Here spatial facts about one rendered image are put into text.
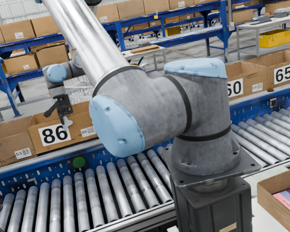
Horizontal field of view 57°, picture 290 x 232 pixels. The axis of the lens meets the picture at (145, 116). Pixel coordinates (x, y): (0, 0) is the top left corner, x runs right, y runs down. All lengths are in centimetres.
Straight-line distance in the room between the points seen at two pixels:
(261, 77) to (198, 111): 141
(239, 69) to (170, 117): 170
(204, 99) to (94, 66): 27
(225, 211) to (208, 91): 34
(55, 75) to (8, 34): 472
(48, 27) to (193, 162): 553
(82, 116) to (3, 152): 47
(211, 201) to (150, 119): 31
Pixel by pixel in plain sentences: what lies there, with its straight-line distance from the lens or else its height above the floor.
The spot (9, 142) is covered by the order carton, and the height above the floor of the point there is 102.
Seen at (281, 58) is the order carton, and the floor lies 99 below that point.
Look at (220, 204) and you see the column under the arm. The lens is 78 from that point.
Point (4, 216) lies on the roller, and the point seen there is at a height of 74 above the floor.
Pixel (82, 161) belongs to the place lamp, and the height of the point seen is 81.
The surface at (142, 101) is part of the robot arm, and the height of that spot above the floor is 139.
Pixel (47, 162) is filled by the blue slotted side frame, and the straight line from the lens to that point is 164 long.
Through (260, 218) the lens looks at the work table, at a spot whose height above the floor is 75.
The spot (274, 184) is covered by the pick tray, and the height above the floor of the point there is 81.
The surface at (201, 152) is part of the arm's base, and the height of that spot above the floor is 122.
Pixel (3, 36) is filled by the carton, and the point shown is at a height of 151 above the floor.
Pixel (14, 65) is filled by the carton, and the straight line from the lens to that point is 594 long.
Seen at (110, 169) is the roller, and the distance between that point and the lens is 160.
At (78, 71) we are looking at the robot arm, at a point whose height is 132.
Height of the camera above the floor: 157
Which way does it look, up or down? 22 degrees down
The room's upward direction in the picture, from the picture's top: 11 degrees counter-clockwise
